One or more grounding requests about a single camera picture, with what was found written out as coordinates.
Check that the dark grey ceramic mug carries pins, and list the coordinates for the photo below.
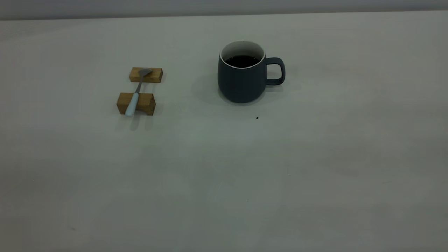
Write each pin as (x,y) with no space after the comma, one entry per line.
(241,84)

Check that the arched wooden block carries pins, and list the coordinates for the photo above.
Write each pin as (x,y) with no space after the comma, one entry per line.
(147,101)

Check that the flat rectangular wooden block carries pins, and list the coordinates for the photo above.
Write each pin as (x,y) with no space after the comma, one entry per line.
(155,75)

